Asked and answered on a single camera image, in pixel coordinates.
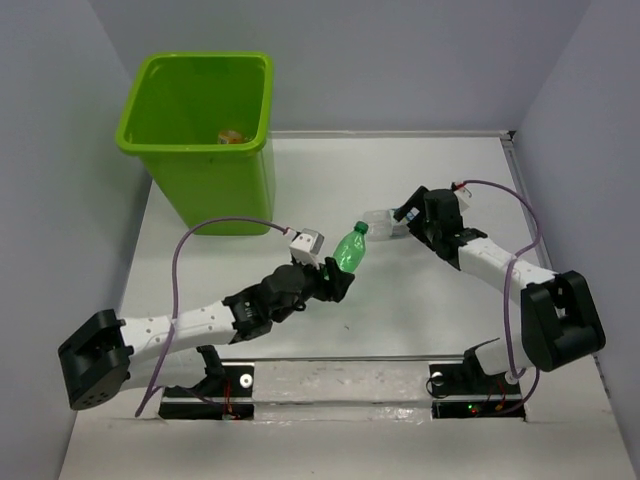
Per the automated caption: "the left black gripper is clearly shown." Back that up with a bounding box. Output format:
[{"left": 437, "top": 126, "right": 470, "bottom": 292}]
[{"left": 270, "top": 255, "right": 353, "bottom": 323}]

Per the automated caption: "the green plastic bottle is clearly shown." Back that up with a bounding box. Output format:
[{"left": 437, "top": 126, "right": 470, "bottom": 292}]
[{"left": 332, "top": 221, "right": 369, "bottom": 274}]

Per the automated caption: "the clear bottle green blue label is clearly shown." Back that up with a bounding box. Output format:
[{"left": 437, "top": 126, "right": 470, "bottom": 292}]
[{"left": 362, "top": 209, "right": 416, "bottom": 242}]

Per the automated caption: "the small orange bottle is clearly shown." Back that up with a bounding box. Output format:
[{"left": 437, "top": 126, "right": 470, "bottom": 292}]
[{"left": 217, "top": 129, "right": 245, "bottom": 145}]

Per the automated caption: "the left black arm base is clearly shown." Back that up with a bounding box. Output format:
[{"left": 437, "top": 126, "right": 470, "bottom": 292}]
[{"left": 158, "top": 345, "right": 255, "bottom": 421}]

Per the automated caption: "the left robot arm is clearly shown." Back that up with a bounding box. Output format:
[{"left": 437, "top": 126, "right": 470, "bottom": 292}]
[{"left": 58, "top": 257, "right": 355, "bottom": 411}]

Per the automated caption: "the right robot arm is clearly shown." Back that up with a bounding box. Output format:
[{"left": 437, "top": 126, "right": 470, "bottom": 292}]
[{"left": 393, "top": 183, "right": 606, "bottom": 392}]

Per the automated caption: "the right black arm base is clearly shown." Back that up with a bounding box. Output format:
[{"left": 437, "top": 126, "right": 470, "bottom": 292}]
[{"left": 425, "top": 345, "right": 526, "bottom": 420}]

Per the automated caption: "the green plastic bin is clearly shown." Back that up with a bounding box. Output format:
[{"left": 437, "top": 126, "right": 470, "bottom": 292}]
[{"left": 115, "top": 52, "right": 276, "bottom": 236}]

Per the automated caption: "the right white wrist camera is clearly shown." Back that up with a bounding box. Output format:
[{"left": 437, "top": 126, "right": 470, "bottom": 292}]
[{"left": 450, "top": 182, "right": 472, "bottom": 213}]

